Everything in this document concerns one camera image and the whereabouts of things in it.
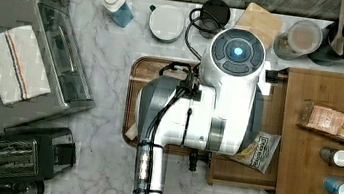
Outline tea bag packets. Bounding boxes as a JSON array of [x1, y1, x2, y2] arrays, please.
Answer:
[[299, 100, 344, 139]]

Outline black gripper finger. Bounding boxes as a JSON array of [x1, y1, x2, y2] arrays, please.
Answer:
[[189, 149, 211, 172], [265, 70, 289, 84]]

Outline blue soap bottle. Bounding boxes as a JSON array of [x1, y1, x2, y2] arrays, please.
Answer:
[[102, 0, 133, 28]]

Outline dark spice bottle white cap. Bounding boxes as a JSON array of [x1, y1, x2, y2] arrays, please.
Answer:
[[319, 146, 344, 168]]

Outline snack packet in drawer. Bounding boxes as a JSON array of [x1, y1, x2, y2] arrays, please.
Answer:
[[224, 132, 281, 174]]

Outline clear glass jar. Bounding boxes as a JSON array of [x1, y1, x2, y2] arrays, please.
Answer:
[[273, 20, 323, 61]]

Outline cream wrapped stick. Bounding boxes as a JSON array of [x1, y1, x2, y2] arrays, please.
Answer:
[[125, 123, 138, 140]]

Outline white round lidded container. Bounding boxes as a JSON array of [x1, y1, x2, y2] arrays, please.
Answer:
[[148, 4, 185, 43]]

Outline silver toaster oven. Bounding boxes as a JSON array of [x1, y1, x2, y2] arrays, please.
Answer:
[[0, 0, 95, 128]]

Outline blue spice bottle white cap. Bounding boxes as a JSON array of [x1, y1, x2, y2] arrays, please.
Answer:
[[323, 176, 344, 194]]

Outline black toaster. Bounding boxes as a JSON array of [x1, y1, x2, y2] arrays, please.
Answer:
[[0, 127, 76, 184]]

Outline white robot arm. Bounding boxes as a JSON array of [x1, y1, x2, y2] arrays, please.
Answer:
[[133, 28, 266, 194]]

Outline wooden serving tray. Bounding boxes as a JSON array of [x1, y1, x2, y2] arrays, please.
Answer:
[[119, 53, 222, 159]]

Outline wooden spoon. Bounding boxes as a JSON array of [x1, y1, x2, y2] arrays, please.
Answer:
[[330, 0, 344, 56]]

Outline striped white dish towel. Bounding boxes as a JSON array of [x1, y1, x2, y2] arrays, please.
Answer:
[[0, 25, 51, 105]]

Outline dark grey cup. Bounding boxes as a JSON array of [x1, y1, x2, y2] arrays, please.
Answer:
[[199, 0, 231, 39]]

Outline teal container with wooden lid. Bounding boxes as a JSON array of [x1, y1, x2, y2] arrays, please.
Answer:
[[236, 3, 284, 49]]

